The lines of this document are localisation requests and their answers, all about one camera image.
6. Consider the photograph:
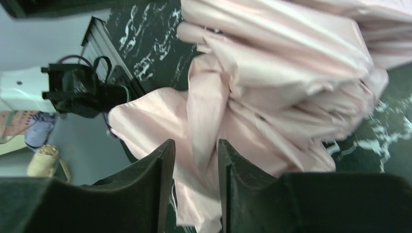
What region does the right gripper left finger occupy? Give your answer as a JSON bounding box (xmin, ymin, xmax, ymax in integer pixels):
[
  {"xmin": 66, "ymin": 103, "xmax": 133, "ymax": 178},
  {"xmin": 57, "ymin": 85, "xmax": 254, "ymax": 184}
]
[{"xmin": 0, "ymin": 139, "xmax": 175, "ymax": 233}]

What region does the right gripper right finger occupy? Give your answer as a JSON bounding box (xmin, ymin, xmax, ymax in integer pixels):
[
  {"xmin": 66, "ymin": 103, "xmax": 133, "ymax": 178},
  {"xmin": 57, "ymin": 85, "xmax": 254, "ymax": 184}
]
[{"xmin": 218, "ymin": 139, "xmax": 412, "ymax": 233}]

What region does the black pink folding umbrella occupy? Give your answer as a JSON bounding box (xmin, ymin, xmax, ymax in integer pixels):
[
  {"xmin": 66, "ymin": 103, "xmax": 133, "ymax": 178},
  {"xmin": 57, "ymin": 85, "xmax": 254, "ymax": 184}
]
[{"xmin": 108, "ymin": 0, "xmax": 412, "ymax": 233}]

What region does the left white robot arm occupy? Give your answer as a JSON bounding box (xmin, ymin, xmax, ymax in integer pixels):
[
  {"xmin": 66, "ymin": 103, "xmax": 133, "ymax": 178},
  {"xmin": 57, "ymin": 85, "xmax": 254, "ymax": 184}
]
[{"xmin": 0, "ymin": 56, "xmax": 146, "ymax": 118}]

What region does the aluminium frame rail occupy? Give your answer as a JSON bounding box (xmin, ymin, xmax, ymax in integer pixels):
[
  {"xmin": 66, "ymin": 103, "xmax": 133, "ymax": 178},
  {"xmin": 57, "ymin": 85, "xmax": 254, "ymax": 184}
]
[{"xmin": 81, "ymin": 17, "xmax": 134, "ymax": 80}]

